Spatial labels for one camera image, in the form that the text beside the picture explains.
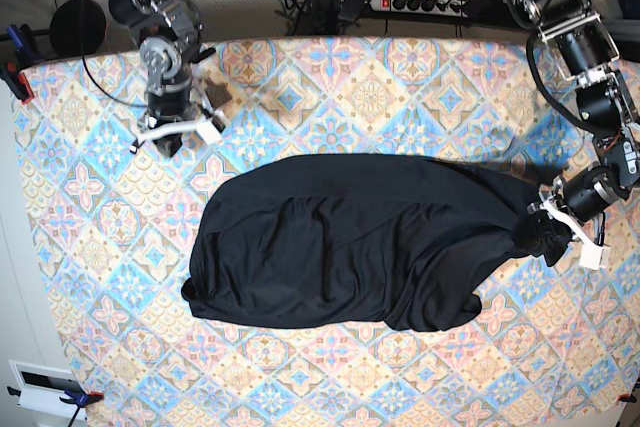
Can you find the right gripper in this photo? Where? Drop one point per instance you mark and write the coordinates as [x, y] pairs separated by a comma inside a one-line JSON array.
[[177, 110]]

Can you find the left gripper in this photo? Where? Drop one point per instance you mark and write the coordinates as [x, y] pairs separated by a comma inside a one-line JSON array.
[[582, 199]]

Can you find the black t-shirt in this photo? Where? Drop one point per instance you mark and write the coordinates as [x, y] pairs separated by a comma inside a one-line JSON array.
[[321, 239]]

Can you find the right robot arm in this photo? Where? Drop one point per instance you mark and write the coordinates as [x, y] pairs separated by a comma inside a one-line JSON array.
[[167, 34]]

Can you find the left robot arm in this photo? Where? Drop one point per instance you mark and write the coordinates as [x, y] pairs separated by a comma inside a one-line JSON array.
[[605, 109]]

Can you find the patterned tablecloth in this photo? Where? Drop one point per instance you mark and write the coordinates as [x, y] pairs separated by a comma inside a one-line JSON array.
[[113, 232]]

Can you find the black round stool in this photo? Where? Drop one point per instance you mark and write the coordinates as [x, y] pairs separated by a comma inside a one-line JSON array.
[[77, 27]]

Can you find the red black clamp left edge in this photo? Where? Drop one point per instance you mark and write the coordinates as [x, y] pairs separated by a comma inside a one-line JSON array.
[[17, 82]]

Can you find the red clamp lower right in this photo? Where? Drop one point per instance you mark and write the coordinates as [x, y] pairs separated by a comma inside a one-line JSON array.
[[627, 398]]

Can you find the blue clamp upper left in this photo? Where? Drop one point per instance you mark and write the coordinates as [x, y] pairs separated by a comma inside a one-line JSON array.
[[26, 50]]

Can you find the blue clamp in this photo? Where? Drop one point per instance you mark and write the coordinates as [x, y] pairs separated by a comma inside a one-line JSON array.
[[26, 50], [75, 399]]

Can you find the white power strip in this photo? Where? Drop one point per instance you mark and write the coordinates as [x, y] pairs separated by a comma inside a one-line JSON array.
[[451, 8]]

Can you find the blue clamp lower left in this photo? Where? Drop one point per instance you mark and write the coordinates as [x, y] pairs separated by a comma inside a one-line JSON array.
[[75, 399]]

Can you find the white floor outlet box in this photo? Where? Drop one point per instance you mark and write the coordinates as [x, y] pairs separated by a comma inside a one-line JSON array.
[[42, 387]]

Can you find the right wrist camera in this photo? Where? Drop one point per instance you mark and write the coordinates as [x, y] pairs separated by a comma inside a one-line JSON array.
[[208, 132]]

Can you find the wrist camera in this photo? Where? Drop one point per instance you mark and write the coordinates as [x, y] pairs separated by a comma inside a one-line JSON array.
[[208, 132], [594, 257]]

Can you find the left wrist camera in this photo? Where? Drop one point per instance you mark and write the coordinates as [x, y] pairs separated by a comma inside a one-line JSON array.
[[594, 257]]

